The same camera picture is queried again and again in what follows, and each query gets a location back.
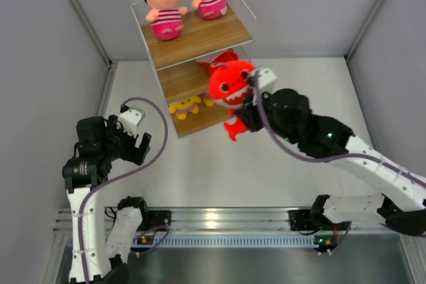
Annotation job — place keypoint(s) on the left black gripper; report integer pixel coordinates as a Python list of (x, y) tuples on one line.
[(133, 154)]

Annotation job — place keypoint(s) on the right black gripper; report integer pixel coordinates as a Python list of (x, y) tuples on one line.
[(247, 114)]

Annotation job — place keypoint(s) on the red shark plush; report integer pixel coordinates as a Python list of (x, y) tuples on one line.
[(213, 60), (229, 86)]

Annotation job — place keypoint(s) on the yellow plush toy striped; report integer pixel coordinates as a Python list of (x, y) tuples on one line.
[(207, 100)]

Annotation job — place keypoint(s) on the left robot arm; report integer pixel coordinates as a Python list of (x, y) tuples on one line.
[(98, 257)]

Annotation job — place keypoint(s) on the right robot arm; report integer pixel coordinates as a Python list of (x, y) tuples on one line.
[(399, 201)]

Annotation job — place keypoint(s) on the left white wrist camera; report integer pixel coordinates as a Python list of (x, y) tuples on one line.
[(130, 119)]

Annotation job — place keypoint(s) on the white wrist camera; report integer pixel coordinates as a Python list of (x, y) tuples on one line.
[(263, 80), (130, 119)]

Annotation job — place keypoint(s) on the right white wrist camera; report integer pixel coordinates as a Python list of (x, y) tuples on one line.
[(263, 80)]

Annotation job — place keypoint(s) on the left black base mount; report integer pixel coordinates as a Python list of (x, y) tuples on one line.
[(153, 218)]

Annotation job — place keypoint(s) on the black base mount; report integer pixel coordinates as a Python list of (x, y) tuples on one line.
[(153, 218), (306, 222)]

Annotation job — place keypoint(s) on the white wire wooden shelf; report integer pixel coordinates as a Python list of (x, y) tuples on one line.
[(176, 63)]

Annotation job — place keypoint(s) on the aluminium frame post left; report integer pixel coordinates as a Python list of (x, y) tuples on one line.
[(88, 26)]

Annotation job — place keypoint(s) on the aluminium frame post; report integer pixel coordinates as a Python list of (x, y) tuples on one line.
[(88, 26), (365, 26)]

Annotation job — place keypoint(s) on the aluminium mounting rail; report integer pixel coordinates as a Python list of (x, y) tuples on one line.
[(226, 220)]

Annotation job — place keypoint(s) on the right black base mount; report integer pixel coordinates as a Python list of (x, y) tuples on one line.
[(306, 222)]

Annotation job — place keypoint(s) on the aluminium frame post right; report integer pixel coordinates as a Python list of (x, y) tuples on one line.
[(365, 26)]

